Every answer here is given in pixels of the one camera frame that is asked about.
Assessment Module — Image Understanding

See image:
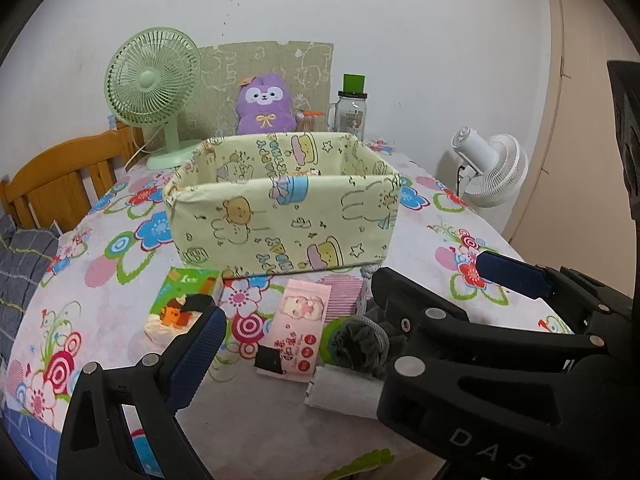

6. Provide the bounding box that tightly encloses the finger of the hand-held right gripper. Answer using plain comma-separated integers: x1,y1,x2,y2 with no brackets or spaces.
476,252,640,361
371,267,640,480

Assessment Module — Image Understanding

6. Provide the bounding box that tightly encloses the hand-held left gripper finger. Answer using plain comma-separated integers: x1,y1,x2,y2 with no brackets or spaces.
56,295,228,480

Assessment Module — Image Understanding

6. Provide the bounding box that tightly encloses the green tissue packet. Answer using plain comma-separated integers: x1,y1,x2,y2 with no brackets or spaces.
144,267,222,356

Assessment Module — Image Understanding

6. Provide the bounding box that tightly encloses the grey socks bundle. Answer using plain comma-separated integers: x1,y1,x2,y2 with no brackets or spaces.
330,265,401,381

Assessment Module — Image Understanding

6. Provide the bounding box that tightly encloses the pink wet wipes pack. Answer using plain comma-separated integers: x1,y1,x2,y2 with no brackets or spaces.
256,280,333,383

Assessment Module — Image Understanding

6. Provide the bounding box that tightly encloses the white cloth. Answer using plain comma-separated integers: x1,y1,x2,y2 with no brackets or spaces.
303,366,388,418

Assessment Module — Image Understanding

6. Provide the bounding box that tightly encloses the yellow fabric storage box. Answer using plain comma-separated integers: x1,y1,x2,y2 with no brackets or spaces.
164,131,402,279

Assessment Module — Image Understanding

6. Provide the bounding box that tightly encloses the beige door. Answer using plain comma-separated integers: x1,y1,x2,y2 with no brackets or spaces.
500,0,640,311

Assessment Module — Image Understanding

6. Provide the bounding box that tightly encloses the white standing fan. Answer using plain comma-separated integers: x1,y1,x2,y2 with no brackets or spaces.
448,128,529,209

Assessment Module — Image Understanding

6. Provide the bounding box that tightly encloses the grey plaid pillow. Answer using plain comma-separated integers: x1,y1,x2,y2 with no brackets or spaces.
0,212,61,361

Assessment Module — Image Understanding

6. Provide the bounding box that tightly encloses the glass jar with green lid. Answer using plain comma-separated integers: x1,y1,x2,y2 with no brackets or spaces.
327,74,370,142

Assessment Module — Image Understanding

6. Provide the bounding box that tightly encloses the wooden headboard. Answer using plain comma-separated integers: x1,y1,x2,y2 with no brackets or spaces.
0,127,151,233

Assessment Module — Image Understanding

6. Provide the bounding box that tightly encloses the purple plush toy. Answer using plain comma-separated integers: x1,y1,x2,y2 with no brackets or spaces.
236,72,297,136

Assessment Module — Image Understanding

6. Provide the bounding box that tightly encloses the cotton swab container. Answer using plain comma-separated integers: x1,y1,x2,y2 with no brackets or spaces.
296,108,326,133

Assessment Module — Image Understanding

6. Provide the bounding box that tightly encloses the green desk fan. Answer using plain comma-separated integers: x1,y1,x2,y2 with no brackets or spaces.
104,27,204,171

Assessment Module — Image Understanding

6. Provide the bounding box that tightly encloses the white fan cord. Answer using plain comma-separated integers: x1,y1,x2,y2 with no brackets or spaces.
124,125,152,172

